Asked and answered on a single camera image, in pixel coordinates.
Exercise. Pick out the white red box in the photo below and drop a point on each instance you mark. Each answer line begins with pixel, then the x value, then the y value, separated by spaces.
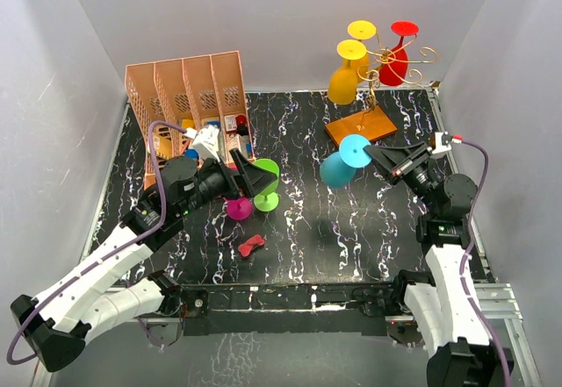
pixel 237 137

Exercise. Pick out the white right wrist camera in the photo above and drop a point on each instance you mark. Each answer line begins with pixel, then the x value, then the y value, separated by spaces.
pixel 441 143

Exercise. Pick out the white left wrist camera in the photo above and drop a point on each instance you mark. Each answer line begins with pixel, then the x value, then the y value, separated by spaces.
pixel 204 141

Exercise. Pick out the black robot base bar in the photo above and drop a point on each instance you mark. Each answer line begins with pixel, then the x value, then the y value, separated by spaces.
pixel 370 309

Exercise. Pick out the rear yellow wine glass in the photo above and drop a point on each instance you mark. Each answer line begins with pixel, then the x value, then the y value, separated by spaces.
pixel 361 30

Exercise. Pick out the pink wine glass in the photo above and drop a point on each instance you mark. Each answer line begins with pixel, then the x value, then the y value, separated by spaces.
pixel 239 209

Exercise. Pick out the peach plastic file organizer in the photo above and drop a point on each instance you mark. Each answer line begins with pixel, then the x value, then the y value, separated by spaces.
pixel 200 88

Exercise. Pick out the blue wine glass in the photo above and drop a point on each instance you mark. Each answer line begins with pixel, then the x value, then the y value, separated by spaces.
pixel 341 166

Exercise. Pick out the front orange wine glass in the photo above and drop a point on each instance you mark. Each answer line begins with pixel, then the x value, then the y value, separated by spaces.
pixel 342 87

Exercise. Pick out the yellow block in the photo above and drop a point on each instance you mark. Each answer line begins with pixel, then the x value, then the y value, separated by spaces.
pixel 187 123

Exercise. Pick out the red bone-shaped toy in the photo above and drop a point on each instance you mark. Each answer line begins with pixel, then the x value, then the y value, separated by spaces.
pixel 247 247

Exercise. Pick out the red wine glass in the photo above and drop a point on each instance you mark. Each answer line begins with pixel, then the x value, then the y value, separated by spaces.
pixel 394 70

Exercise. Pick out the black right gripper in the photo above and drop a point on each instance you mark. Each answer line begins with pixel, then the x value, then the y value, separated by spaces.
pixel 388 160

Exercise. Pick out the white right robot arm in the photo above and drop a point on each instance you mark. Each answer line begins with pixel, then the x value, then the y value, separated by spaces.
pixel 463 348

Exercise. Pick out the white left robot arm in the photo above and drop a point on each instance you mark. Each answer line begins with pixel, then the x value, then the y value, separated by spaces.
pixel 62 320

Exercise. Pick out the red round object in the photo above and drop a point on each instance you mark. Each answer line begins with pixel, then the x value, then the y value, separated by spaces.
pixel 241 120

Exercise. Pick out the gold wire rack wooden base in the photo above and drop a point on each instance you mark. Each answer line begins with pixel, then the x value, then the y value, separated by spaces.
pixel 371 123

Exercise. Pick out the green wine glass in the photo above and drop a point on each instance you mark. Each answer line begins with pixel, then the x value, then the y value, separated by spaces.
pixel 268 199

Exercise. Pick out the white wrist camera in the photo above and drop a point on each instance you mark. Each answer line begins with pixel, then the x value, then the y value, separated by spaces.
pixel 204 141
pixel 441 143

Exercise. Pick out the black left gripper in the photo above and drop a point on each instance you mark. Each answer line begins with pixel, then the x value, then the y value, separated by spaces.
pixel 253 178

